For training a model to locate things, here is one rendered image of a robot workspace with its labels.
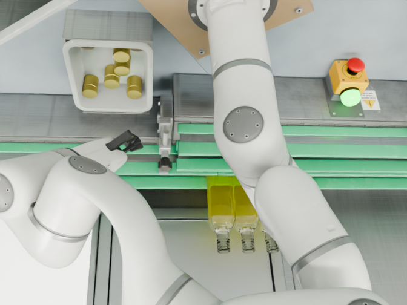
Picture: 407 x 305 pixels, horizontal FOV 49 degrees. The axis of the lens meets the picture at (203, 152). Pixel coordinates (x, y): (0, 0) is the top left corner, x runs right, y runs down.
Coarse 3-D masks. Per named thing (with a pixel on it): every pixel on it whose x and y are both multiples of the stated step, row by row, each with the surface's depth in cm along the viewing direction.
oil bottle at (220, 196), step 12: (216, 180) 107; (228, 180) 108; (216, 192) 106; (228, 192) 106; (216, 204) 104; (228, 204) 105; (216, 216) 103; (228, 216) 103; (216, 228) 103; (228, 228) 103
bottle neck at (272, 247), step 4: (264, 232) 106; (268, 236) 104; (268, 240) 103; (272, 240) 103; (268, 244) 103; (272, 244) 103; (276, 244) 103; (268, 248) 103; (272, 248) 102; (276, 248) 102; (268, 252) 104; (272, 252) 104
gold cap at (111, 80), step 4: (112, 64) 101; (108, 68) 100; (112, 68) 100; (108, 72) 99; (112, 72) 99; (104, 76) 100; (108, 76) 99; (112, 76) 99; (116, 76) 100; (104, 80) 99; (108, 80) 99; (112, 80) 99; (116, 80) 99; (104, 84) 100; (108, 84) 100; (112, 84) 100; (116, 84) 100; (112, 88) 101
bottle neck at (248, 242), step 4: (240, 232) 105; (244, 232) 103; (248, 232) 103; (252, 232) 104; (244, 236) 103; (248, 236) 103; (252, 236) 103; (244, 240) 103; (248, 240) 102; (252, 240) 103; (244, 244) 102; (248, 244) 102; (252, 244) 102; (244, 248) 102; (248, 248) 101; (252, 248) 102; (244, 252) 103; (248, 252) 103; (252, 252) 103
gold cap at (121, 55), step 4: (116, 48) 92; (120, 48) 91; (124, 48) 92; (128, 48) 93; (116, 52) 91; (120, 52) 91; (124, 52) 91; (128, 52) 92; (116, 56) 92; (120, 56) 92; (124, 56) 92; (128, 56) 92; (116, 60) 93; (120, 60) 93; (124, 60) 93
